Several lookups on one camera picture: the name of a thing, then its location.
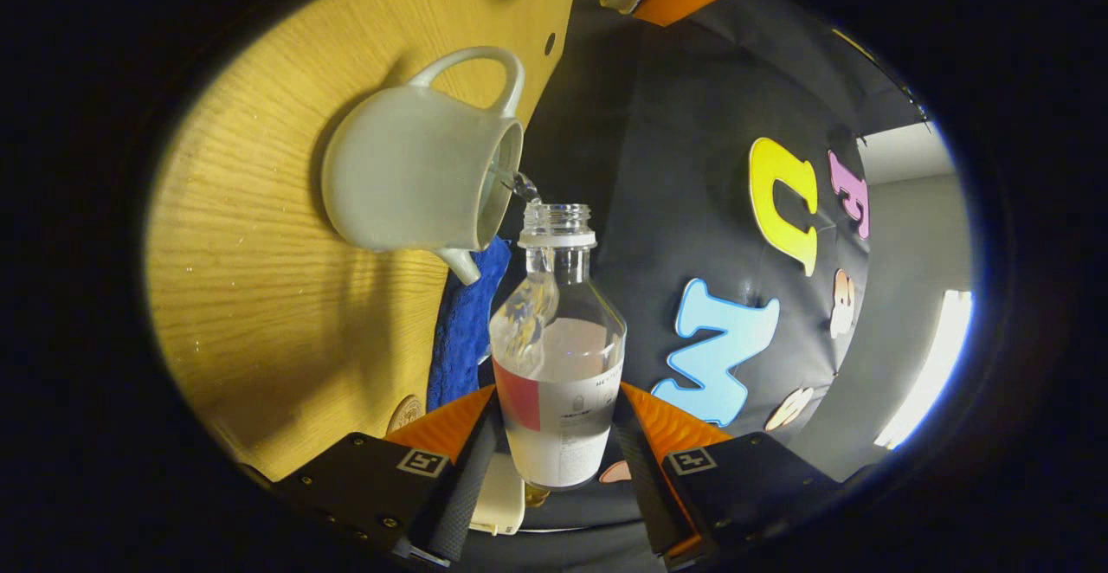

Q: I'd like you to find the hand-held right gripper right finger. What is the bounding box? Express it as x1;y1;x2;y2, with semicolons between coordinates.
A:
618;381;875;570

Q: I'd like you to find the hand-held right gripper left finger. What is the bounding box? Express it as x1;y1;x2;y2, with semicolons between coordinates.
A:
273;385;499;570

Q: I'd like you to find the round coaster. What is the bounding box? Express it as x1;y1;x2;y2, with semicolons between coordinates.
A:
387;395;426;435

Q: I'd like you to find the clear plastic water bottle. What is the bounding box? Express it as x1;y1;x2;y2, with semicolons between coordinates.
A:
489;203;627;492

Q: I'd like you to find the white ceramic teacup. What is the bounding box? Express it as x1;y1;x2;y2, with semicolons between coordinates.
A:
321;46;527;287

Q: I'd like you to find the white toaster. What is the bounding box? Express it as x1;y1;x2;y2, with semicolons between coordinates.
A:
470;452;527;537

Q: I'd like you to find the blue towel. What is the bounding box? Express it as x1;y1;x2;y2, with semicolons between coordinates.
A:
427;237;512;412

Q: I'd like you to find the black backdrop cloth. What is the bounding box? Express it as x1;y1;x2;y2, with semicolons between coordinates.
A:
493;0;931;531

